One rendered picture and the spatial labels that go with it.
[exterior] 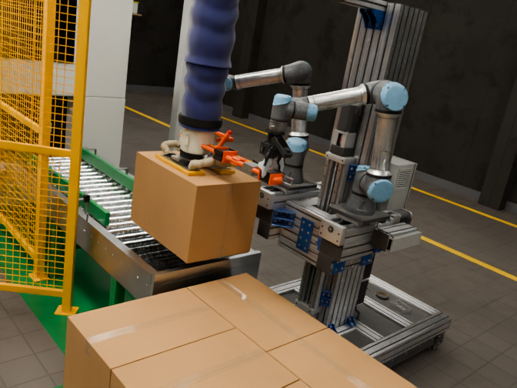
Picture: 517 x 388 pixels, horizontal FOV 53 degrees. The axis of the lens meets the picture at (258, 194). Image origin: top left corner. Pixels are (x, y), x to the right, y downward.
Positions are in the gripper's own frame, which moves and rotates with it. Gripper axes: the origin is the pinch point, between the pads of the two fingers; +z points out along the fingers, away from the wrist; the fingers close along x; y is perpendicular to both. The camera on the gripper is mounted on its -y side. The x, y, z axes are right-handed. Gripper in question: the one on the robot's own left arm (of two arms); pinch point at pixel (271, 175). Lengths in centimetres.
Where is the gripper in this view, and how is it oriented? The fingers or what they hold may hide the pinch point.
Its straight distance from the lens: 228.0
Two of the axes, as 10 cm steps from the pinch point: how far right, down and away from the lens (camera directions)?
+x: -7.6, 0.6, -6.5
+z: -1.6, 9.4, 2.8
